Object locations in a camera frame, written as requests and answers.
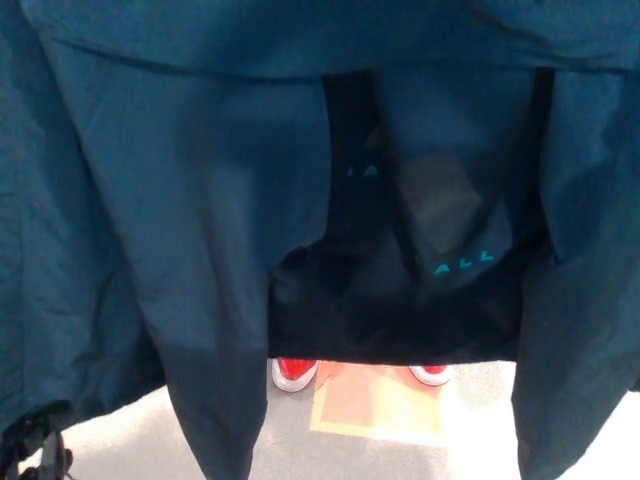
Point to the robot's black left hand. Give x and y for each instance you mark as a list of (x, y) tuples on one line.
[(54, 460)]

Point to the dark teal blue coat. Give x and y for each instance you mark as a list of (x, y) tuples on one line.
[(150, 200)]

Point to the person's right red white sneaker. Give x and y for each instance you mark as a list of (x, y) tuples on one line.
[(295, 374)]

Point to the person's red white sneaker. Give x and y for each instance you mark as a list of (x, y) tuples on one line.
[(433, 375), (295, 374)]

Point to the person's left red white sneaker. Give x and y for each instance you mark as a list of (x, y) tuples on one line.
[(433, 375)]

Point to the orange floor mat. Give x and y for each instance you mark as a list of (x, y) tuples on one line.
[(380, 405)]

